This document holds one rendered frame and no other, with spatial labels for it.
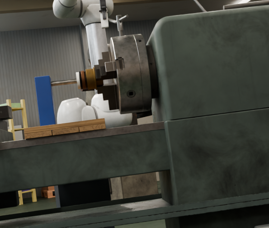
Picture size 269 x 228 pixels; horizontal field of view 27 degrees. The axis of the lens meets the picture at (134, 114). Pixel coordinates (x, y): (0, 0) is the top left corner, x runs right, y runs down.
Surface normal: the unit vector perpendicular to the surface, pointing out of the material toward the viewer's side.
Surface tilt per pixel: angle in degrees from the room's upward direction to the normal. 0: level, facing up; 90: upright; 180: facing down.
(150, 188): 90
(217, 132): 90
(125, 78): 104
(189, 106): 90
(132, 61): 79
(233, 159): 90
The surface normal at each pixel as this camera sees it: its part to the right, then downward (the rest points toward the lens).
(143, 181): 0.44, -0.11
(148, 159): 0.07, -0.07
